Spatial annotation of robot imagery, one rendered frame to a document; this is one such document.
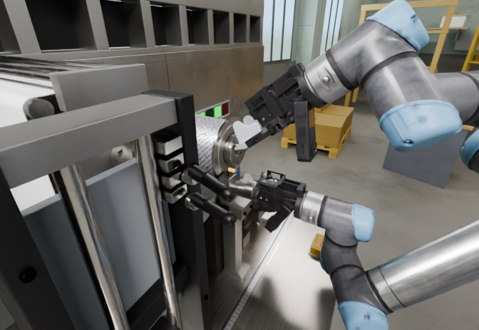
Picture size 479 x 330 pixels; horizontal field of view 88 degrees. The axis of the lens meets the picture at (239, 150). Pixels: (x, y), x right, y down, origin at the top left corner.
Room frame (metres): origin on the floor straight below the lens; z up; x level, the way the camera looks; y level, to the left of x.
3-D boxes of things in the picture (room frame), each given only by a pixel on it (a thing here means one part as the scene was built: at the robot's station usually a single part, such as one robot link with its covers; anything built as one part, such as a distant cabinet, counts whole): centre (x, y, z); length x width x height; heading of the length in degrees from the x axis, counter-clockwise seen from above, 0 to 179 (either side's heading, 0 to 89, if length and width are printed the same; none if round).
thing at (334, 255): (0.43, -0.24, 1.01); 0.11 x 0.08 x 0.11; 176
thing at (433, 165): (2.87, -2.44, 0.35); 1.31 x 0.68 x 0.70; 133
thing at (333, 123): (3.62, -1.25, 0.36); 1.31 x 0.99 x 0.73; 138
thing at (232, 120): (0.52, 0.02, 1.25); 0.15 x 0.01 x 0.15; 150
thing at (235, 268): (0.47, 0.01, 1.05); 0.06 x 0.05 x 0.31; 60
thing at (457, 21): (5.86, -4.53, 1.76); 0.42 x 0.35 x 0.23; 48
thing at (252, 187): (0.46, -0.03, 1.18); 0.04 x 0.02 x 0.04; 150
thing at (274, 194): (0.52, -0.10, 1.12); 0.12 x 0.08 x 0.09; 60
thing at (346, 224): (0.44, -0.24, 1.11); 0.11 x 0.08 x 0.09; 60
